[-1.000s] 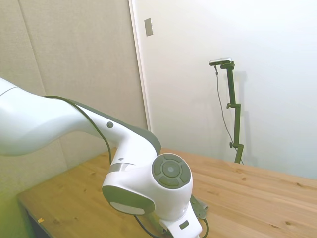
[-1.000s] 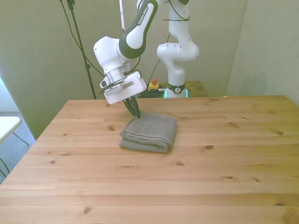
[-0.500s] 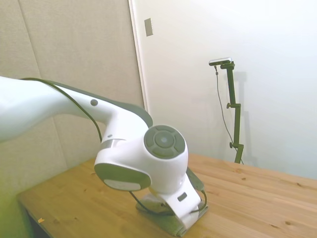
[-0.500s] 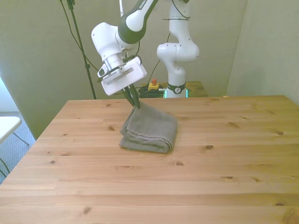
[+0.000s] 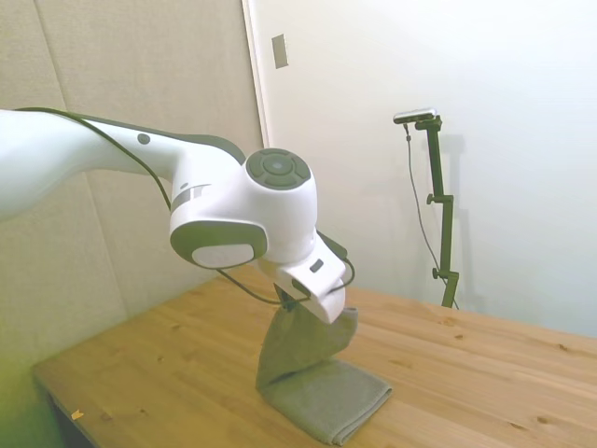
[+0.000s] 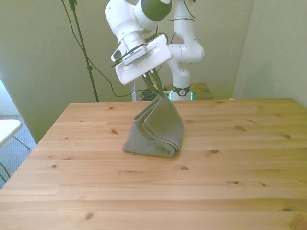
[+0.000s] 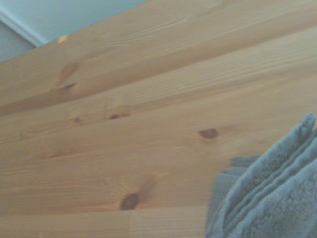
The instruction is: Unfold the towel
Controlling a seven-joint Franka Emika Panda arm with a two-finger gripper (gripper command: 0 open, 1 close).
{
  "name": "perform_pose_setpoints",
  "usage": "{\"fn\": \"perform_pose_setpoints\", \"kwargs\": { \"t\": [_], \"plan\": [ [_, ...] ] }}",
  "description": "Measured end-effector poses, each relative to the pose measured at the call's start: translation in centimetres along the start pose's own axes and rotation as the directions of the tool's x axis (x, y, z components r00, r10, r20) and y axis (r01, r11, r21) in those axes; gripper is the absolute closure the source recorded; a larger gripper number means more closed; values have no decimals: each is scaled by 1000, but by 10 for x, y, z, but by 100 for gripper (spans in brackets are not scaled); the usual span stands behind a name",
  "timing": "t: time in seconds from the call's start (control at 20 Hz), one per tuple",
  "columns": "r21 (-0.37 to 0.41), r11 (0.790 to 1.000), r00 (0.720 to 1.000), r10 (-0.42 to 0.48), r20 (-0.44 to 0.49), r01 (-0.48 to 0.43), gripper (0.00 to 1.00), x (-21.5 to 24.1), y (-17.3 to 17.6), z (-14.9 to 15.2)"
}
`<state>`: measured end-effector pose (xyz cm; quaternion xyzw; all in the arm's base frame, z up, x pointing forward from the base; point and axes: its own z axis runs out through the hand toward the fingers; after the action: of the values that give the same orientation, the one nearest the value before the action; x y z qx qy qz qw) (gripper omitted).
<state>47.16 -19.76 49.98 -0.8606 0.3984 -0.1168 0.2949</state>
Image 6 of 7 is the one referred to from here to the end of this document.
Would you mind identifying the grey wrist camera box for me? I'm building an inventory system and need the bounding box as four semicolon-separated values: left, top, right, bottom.
110;46;128;63

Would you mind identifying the black coiled cable bundle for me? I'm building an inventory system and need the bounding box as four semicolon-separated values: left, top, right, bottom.
140;89;159;102

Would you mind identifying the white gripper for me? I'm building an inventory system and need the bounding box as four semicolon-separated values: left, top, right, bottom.
115;34;174;98

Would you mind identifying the grey-green towel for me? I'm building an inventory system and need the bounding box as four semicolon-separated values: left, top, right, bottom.
122;95;185;159

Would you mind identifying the white upright post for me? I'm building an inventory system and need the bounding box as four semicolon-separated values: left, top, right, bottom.
130;80;138;102

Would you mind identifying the black hanging cable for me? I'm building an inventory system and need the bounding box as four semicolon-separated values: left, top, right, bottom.
60;0;146;97

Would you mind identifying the dark camera stand pole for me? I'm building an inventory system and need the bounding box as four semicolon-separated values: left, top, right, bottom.
68;0;100;103

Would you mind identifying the white side table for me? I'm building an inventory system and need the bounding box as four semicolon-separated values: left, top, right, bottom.
0;119;31;151

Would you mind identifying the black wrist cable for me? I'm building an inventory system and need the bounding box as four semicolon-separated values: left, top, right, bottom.
142;25;176;45

